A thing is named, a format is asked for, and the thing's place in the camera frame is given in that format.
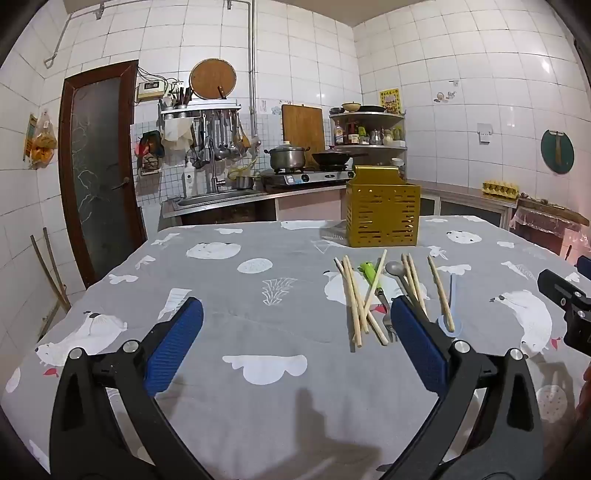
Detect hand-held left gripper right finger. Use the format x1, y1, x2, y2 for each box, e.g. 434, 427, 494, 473
376, 295, 544, 480

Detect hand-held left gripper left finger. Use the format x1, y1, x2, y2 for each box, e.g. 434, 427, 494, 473
48, 296, 213, 480

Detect wooden chopstick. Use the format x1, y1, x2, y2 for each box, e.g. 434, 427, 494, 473
407, 252, 429, 303
361, 249, 389, 321
401, 253, 424, 311
344, 255, 370, 334
427, 255, 457, 334
334, 257, 360, 347
342, 265, 389, 346

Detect light blue plastic spoon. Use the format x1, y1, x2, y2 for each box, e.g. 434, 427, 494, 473
437, 273, 463, 335

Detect metal spoon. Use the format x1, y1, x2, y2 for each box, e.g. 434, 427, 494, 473
385, 260, 428, 319

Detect green handled fork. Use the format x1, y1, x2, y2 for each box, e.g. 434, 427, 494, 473
361, 261, 399, 343

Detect yellow perforated utensil holder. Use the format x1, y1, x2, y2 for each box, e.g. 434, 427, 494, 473
346, 165, 422, 248

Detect row of hanging kitchen utensils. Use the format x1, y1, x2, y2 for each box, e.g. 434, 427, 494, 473
187, 113, 252, 169

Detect wooden board with plastic sheet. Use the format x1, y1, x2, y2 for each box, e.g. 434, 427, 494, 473
509, 198, 579, 243

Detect grey printed tablecloth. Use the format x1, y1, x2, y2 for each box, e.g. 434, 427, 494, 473
0, 215, 591, 480

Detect yellow egg carton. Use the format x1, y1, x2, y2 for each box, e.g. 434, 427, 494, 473
482, 180, 520, 200

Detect kitchen counter cabinet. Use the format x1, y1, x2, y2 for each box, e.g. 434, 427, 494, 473
406, 178, 519, 232

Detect leaning wooden sticks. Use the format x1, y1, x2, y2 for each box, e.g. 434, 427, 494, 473
30, 226, 73, 312

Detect steel sink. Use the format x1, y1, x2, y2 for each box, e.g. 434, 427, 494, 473
161, 188, 271, 217

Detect white soap bottle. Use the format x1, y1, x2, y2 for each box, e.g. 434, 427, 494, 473
182, 159, 199, 198

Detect steel faucet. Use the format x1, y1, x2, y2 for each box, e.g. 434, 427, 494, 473
209, 134, 228, 193

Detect brown frosted glass door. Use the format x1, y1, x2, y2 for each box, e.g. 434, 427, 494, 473
58, 60, 148, 289

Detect red hanging bag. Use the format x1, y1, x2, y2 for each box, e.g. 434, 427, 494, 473
136, 130, 165, 177

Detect steel gas stove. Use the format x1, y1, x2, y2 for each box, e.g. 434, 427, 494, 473
260, 167, 356, 191

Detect black wok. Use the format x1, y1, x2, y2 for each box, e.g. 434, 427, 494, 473
311, 147, 370, 169

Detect white hanging cloth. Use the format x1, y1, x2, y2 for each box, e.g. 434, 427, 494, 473
161, 117, 195, 151

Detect steel pot with lid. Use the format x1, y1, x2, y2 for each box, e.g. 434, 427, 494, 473
264, 142, 311, 173

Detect metal corner shelf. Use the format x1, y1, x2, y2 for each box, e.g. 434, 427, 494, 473
329, 105, 409, 154

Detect orange plastic bag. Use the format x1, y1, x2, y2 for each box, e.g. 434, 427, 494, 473
27, 108, 59, 170

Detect rectangular wooden cutting board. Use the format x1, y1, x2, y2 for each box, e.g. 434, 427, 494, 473
281, 104, 327, 155

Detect round wooden cutting board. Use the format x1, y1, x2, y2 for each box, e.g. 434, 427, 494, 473
189, 58, 238, 100

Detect green round wall board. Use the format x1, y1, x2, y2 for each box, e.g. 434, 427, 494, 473
540, 129, 575, 175

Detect metal wall rack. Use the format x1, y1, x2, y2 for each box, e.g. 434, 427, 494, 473
159, 99, 242, 121

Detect yellow wall poster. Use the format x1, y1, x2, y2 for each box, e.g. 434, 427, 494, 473
379, 88, 401, 116

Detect white wall box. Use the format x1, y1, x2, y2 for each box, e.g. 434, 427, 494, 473
135, 80, 168, 103

